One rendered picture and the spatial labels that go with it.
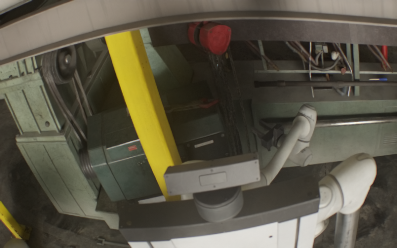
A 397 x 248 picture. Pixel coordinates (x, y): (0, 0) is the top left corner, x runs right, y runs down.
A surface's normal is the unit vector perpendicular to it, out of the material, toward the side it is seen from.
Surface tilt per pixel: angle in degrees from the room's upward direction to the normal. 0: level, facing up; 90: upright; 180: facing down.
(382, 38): 90
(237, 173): 61
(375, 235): 0
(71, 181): 90
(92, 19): 90
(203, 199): 0
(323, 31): 90
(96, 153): 45
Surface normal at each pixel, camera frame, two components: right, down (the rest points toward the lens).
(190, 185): -0.12, 0.22
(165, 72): -0.17, 0.68
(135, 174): 0.17, 0.62
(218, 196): -0.22, -0.73
